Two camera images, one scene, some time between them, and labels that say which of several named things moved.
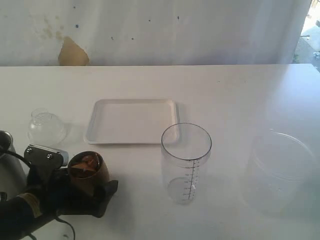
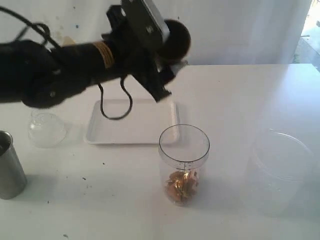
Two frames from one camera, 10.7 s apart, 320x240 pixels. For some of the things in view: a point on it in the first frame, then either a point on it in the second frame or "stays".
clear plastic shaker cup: x=185 y=149 stays
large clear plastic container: x=277 y=171 stays
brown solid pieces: x=89 y=163 to x=181 y=186
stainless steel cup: x=13 y=176 stays
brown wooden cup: x=88 y=173 to x=178 y=42
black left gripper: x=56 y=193 to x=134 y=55
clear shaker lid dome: x=46 y=129 stays
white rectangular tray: x=131 y=121 stays
